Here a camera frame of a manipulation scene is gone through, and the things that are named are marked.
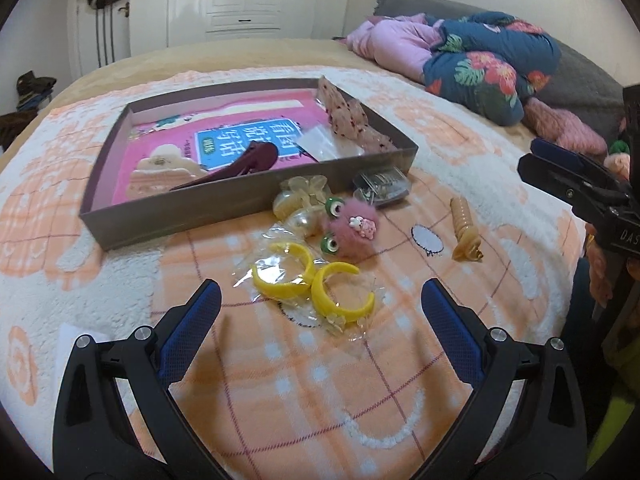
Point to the pink fuzzy monster hair clip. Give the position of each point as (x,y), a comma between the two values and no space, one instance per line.
(349,228)

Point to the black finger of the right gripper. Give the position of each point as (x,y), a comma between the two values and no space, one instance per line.
(581,183)

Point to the clear box of hairpins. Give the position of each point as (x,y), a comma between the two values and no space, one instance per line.
(382,187)

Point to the grey blanket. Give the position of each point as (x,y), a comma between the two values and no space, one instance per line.
(579,85)

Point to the brown clothes pile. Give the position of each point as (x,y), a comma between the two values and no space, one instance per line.
(11,126)

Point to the translucent yellow flower hair clip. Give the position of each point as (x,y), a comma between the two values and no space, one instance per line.
(299,207)

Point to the white oval sticker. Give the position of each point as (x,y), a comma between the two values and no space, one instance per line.
(427,240)

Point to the pink knitted garment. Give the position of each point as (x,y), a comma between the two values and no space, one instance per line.
(562,128)

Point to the white glossy wardrobe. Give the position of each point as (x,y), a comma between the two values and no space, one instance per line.
(160,24)

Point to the maroon alligator hair clip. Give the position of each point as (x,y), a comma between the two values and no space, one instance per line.
(258,157)

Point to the beige claw hair clip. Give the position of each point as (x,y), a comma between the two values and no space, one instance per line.
(164,169)

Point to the grey cardboard box tray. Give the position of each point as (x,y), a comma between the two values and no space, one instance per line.
(136,221)

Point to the pink padded jacket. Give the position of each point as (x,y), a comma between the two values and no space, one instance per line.
(402,45)

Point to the blue floral quilted jacket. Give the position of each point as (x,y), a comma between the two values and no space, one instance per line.
(491,63)

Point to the beige bed cover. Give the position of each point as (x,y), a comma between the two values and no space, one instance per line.
(206,57)

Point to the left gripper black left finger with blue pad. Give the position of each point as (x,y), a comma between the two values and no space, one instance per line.
(92,434)

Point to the pink book in box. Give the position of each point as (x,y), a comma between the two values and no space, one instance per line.
(217,136)

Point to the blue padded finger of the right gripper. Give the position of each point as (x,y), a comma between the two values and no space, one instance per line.
(570,157)

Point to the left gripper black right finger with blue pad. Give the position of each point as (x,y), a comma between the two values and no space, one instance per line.
(524,418)

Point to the orange white plaid blanket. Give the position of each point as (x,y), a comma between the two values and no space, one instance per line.
(273,392)

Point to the small clear plastic bag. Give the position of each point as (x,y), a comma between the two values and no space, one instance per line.
(323,145)

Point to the tan spiral hair clip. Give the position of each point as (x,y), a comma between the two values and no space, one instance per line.
(466,232)

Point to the yellow hoop earrings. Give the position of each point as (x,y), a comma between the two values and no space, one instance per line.
(311,290)

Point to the pink dotted sheer scrunchie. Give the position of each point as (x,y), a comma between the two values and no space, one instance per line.
(348,120)

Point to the chair with dark clothes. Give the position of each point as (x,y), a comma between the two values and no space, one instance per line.
(32,90)

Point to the white door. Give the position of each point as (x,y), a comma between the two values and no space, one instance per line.
(96,38)

